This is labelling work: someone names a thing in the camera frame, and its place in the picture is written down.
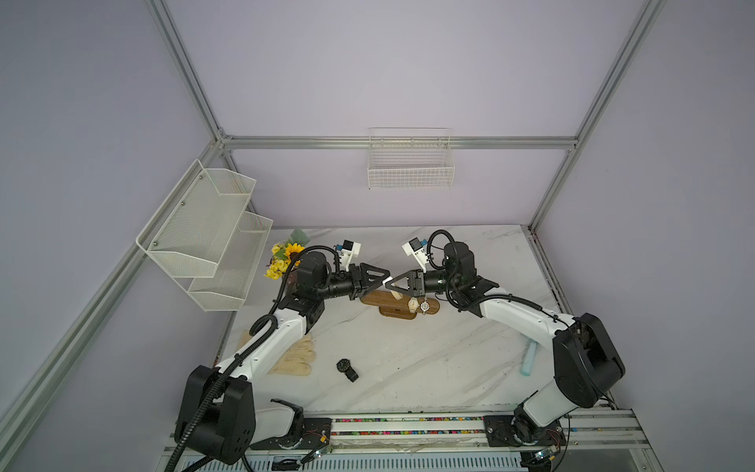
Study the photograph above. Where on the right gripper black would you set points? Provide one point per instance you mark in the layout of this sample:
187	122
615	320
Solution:
414	283

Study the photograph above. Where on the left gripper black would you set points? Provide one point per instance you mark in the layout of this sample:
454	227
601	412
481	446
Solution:
360	278

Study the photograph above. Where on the cream strap wrist watch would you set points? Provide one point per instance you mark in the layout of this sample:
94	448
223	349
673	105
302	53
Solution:
413	305

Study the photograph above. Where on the wooden watch stand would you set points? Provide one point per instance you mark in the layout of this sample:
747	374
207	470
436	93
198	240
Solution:
395	306

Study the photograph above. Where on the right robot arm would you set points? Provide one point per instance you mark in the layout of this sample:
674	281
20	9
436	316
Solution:
586	362

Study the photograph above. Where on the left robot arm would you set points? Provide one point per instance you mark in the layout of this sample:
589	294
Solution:
219	414

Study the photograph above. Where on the black wrist watch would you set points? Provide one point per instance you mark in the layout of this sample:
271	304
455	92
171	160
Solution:
344	366

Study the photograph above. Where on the yellow sunflower bouquet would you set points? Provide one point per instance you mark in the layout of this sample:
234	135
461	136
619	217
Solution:
284	252

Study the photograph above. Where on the lower white mesh shelf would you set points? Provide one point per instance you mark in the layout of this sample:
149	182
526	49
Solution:
229	288

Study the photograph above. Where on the white mesh shelf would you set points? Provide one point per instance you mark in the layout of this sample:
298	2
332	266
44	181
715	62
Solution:
190	233
229	288

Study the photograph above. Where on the upper white mesh shelf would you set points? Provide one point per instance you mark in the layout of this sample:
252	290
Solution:
190	233

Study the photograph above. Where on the white wire wall basket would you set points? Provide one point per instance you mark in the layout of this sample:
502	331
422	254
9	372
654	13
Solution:
403	159

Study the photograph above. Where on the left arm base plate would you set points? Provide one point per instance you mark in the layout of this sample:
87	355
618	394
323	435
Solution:
303	435

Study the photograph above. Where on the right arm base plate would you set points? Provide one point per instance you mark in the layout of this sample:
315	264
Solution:
515	432

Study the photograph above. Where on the white perforated cable tray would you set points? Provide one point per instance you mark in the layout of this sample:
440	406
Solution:
443	461

